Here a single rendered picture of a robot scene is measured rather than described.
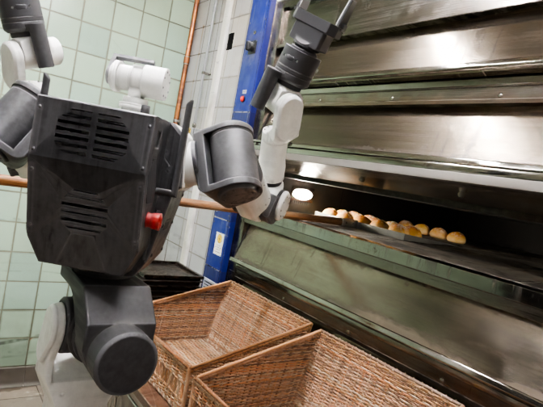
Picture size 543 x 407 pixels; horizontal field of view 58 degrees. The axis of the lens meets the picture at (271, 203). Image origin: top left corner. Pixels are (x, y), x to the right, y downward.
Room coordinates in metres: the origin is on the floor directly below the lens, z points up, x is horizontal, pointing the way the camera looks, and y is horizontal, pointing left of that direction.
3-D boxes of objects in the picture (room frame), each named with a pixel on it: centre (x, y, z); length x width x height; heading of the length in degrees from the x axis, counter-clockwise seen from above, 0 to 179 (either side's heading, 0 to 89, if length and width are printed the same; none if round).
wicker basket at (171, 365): (1.78, 0.13, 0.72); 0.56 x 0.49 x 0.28; 38
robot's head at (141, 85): (1.02, 0.31, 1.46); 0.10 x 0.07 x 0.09; 91
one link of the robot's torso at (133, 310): (0.94, 0.27, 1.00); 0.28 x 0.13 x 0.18; 36
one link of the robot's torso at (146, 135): (0.96, 0.31, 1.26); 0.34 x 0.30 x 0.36; 91
